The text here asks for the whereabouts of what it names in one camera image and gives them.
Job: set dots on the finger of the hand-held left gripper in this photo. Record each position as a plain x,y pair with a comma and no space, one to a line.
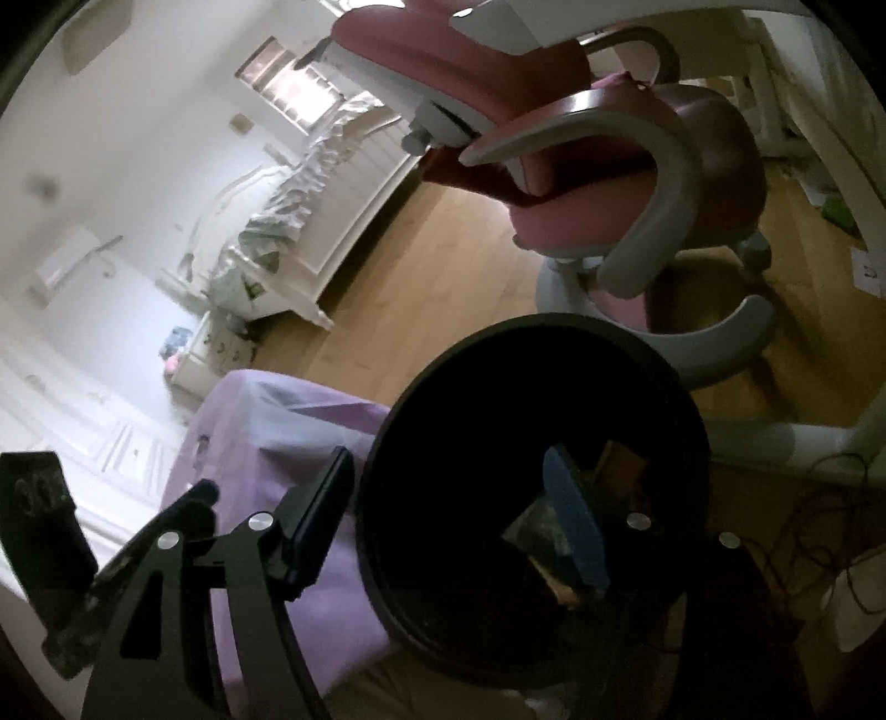
197,502

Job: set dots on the tan paper packet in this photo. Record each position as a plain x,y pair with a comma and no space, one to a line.
619,467

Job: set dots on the white desk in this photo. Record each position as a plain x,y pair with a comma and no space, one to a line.
817,443

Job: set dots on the silver wrapper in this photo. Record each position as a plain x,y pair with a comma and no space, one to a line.
536,529

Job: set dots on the white paper sheet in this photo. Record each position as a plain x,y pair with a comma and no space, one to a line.
869,270

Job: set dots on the white nightstand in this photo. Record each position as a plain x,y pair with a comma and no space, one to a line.
214,353

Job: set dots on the small wall frame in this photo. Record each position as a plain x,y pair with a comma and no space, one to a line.
241,124

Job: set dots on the pink desk chair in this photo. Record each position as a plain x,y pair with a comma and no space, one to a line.
574,201

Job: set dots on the green paper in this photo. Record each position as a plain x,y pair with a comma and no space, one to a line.
841,214

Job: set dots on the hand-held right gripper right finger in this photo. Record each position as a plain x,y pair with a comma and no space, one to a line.
574,526

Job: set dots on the pink and blue items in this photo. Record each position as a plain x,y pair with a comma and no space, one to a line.
174,349

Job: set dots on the white floor item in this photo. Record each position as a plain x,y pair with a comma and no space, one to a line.
855,609

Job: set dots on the window with blind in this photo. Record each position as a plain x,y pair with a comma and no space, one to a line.
291,83

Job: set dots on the white wall fixture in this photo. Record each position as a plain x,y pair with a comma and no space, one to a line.
73,259

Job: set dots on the white bed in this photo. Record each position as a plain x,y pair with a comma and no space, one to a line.
297,228

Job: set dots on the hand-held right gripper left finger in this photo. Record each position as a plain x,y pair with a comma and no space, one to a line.
318,512

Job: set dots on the purple tablecloth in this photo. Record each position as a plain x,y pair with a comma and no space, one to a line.
277,422

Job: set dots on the black round bin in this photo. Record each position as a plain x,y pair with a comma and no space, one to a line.
443,415

